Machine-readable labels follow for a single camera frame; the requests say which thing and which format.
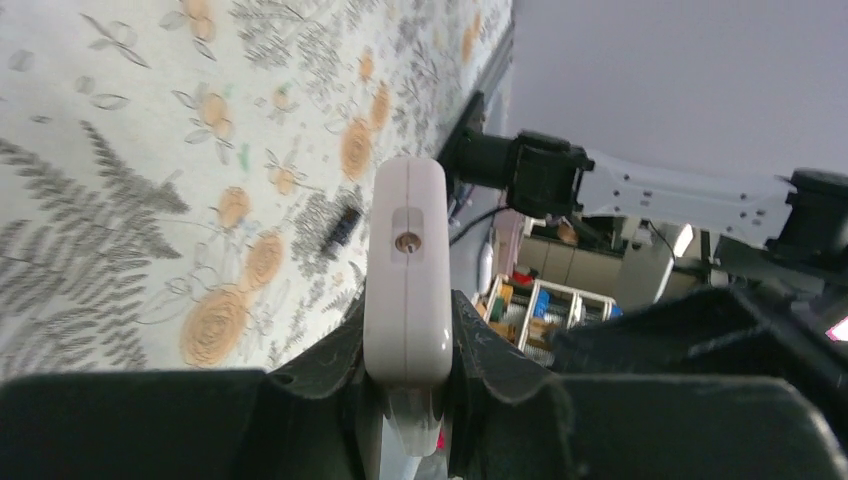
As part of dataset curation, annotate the floral table mat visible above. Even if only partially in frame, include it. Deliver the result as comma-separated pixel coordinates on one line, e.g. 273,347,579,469
1,0,513,380

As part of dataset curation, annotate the white remote control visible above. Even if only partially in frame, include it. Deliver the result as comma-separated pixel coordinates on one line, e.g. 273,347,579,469
362,157,453,457

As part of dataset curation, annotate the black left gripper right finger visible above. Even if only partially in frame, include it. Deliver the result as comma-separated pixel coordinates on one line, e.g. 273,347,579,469
447,292,847,479

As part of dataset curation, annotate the background storage shelf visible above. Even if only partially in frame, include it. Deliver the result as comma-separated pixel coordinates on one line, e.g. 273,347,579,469
474,221,695,366

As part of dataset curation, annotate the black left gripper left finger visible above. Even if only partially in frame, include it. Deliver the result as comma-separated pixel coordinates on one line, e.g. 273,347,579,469
1,300,371,479

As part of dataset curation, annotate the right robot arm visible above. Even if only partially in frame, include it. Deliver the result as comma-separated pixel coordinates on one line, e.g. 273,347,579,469
437,93,847,436

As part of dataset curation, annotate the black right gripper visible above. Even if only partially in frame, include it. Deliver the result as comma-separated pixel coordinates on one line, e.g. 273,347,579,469
549,231,848,432

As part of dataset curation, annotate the black AA battery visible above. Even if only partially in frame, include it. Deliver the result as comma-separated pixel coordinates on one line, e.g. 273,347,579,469
321,206,362,258

